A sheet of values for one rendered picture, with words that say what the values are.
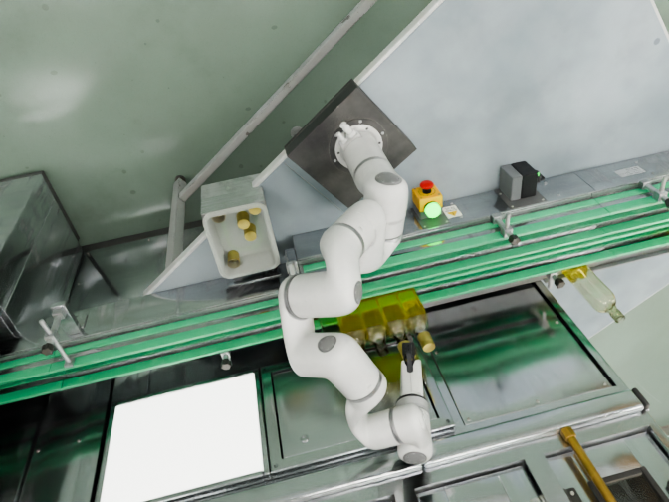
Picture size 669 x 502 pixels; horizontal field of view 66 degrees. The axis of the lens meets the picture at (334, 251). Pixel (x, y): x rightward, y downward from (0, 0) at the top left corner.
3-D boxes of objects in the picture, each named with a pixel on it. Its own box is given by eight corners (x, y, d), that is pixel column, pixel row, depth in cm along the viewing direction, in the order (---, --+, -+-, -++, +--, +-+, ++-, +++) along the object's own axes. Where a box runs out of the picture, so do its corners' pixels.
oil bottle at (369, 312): (351, 297, 157) (369, 349, 140) (349, 283, 154) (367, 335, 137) (369, 293, 158) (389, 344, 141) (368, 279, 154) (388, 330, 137)
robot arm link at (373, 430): (379, 357, 102) (423, 411, 113) (323, 375, 106) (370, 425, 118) (380, 393, 95) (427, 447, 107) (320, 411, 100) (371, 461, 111)
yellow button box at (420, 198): (411, 207, 158) (419, 220, 152) (410, 185, 153) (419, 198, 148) (434, 202, 159) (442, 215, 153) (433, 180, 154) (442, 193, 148)
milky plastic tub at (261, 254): (221, 262, 156) (222, 281, 149) (199, 199, 142) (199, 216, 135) (278, 249, 157) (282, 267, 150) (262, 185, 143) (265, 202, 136)
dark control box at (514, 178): (498, 187, 160) (510, 201, 153) (499, 164, 155) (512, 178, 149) (523, 182, 161) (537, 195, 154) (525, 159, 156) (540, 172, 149)
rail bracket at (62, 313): (74, 322, 154) (56, 381, 136) (47, 280, 144) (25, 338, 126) (90, 319, 154) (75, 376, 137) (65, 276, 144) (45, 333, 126)
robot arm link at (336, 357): (396, 329, 105) (337, 330, 114) (344, 259, 93) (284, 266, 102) (371, 401, 95) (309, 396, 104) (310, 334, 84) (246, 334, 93)
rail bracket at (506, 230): (487, 221, 151) (508, 247, 140) (488, 199, 146) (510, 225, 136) (500, 218, 151) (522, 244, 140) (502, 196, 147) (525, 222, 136)
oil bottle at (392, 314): (370, 292, 157) (390, 343, 141) (368, 278, 154) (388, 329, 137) (388, 288, 158) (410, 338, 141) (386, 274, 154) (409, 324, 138)
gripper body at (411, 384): (428, 421, 123) (425, 382, 132) (428, 394, 117) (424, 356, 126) (396, 421, 124) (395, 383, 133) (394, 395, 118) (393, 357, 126)
